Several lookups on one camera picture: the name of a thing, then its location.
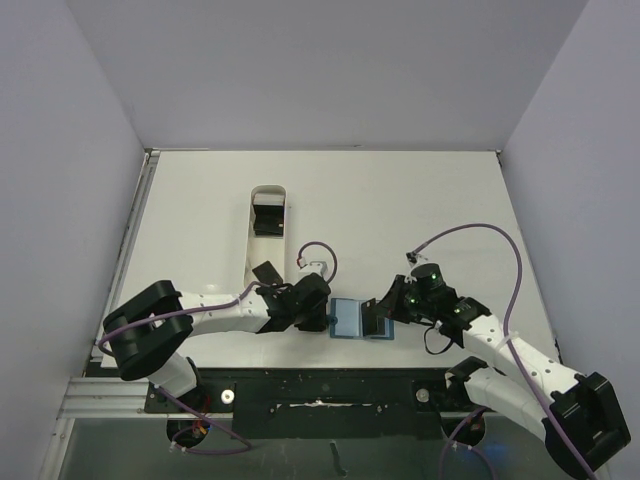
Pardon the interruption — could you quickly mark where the black credit card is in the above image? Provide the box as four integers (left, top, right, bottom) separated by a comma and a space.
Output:
253, 204, 285, 238
252, 261, 284, 286
360, 298, 393, 340

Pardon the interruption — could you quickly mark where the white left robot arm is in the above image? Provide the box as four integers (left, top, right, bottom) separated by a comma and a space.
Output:
97, 272, 331, 411

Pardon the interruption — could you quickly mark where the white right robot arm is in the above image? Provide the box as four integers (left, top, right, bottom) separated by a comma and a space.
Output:
372, 263, 631, 479

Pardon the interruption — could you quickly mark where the white card tray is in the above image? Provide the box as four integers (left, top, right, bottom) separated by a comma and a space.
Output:
243, 185, 286, 286

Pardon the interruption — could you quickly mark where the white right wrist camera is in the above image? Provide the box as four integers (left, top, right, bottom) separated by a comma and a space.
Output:
405, 251, 430, 270

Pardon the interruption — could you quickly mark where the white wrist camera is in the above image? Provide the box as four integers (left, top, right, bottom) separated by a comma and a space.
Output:
405, 251, 430, 270
298, 261, 334, 283

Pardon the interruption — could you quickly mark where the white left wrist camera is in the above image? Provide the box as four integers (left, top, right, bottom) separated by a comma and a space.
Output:
298, 261, 334, 283

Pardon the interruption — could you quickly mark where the short black cable loop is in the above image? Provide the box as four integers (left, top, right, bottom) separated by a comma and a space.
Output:
423, 324, 456, 357

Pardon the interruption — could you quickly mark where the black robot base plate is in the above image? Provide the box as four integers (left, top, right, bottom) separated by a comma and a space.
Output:
144, 368, 476, 456

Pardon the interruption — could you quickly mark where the aluminium frame rail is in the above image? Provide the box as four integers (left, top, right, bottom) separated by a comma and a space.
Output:
58, 377, 148, 419

